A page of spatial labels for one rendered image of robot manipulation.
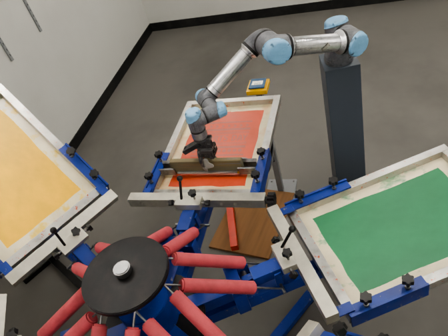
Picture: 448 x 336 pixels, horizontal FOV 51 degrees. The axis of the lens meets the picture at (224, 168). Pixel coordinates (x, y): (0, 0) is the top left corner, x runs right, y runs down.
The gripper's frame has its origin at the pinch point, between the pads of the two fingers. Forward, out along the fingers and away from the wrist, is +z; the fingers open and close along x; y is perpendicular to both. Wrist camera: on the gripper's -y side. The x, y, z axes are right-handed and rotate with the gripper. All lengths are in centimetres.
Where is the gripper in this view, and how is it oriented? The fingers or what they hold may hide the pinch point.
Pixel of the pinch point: (207, 167)
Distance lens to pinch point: 235.7
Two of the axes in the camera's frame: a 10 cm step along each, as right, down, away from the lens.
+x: 2.2, -7.0, 6.8
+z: 2.3, 7.2, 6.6
